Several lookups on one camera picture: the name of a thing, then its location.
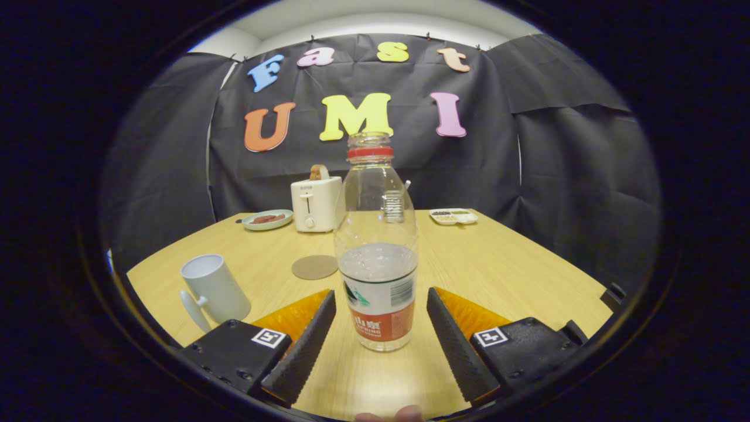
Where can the white divided condiment dish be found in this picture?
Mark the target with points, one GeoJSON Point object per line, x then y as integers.
{"type": "Point", "coordinates": [454, 217]}

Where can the clear plastic bottle red label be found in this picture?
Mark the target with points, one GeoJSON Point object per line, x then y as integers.
{"type": "Point", "coordinates": [378, 293]}

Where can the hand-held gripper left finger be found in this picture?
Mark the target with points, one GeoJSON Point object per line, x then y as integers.
{"type": "Point", "coordinates": [304, 351]}

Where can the black backdrop cloth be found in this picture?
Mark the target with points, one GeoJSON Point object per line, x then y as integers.
{"type": "Point", "coordinates": [469, 170]}

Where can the brown food pieces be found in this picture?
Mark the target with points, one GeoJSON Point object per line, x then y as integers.
{"type": "Point", "coordinates": [268, 218]}

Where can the toasted bread slice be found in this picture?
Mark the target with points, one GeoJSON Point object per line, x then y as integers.
{"type": "Point", "coordinates": [319, 173]}

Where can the pale green plate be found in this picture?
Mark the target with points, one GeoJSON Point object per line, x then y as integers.
{"type": "Point", "coordinates": [263, 225]}

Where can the round brown coaster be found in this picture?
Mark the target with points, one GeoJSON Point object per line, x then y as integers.
{"type": "Point", "coordinates": [314, 267]}

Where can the small glass jar with spoon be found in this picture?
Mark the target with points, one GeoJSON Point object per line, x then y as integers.
{"type": "Point", "coordinates": [394, 206]}

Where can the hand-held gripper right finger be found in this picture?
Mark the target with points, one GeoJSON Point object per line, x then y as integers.
{"type": "Point", "coordinates": [457, 351]}

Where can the white toaster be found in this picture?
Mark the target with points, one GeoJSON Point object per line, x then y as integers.
{"type": "Point", "coordinates": [313, 205]}

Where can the pale blue cup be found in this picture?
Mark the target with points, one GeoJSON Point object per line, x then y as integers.
{"type": "Point", "coordinates": [218, 287]}

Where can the wooden table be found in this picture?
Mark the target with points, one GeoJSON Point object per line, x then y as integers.
{"type": "Point", "coordinates": [486, 264]}

